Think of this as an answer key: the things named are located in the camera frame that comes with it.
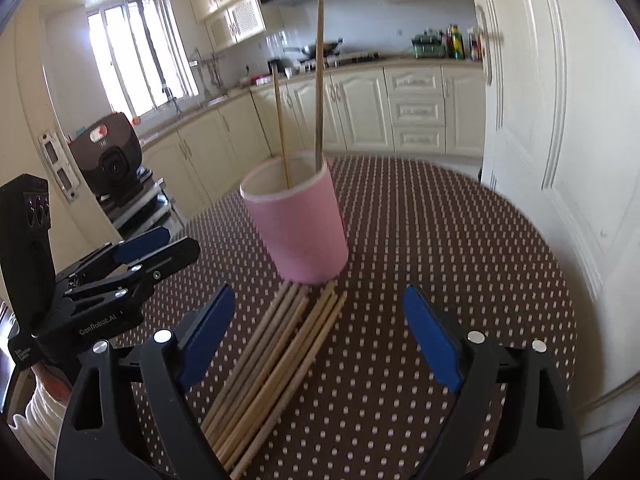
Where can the brown polka dot tablecloth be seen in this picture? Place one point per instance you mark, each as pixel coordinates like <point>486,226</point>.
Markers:
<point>425,235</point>

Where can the person's left forearm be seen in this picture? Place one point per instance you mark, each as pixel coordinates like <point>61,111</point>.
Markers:
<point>40,415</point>

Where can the long wooden chopstick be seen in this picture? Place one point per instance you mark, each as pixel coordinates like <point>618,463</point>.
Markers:
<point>319,85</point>
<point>281,130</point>

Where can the kitchen window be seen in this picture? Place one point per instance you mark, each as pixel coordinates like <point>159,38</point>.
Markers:
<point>135,55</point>

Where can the cream lower kitchen cabinets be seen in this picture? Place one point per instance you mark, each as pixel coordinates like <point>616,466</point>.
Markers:
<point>415,110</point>

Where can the white door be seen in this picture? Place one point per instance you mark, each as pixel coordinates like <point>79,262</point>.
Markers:
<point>550,110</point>

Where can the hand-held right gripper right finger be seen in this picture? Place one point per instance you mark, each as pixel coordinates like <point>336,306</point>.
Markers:
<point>430,335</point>

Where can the gas stove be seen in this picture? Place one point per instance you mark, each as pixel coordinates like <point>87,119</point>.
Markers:
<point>355,58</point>

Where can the metal faucet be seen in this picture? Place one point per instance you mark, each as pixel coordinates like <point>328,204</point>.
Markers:
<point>172,100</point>

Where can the green bottle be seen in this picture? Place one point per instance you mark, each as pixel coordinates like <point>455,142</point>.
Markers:
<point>454,42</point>

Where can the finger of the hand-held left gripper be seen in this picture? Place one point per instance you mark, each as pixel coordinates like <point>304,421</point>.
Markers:
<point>175,255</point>
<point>142,244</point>

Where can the black wok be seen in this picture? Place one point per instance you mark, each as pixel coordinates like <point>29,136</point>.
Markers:
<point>327,49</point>

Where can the metal utensil rack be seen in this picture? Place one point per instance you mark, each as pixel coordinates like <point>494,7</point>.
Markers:
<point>206,67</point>

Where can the white wall panel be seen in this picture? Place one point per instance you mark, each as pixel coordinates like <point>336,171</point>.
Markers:
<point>52,155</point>

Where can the pink cup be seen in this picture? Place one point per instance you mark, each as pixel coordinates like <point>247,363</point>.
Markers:
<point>300,230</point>

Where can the black round appliance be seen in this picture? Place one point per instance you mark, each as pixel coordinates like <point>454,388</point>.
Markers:
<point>107,160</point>

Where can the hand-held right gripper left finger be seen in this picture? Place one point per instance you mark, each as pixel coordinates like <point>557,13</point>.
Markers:
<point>210,330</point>

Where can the green electric pot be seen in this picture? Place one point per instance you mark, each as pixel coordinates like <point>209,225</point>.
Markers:
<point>428,44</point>

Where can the bundle of wooden chopsticks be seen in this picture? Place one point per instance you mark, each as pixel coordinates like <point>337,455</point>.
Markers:
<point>280,370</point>

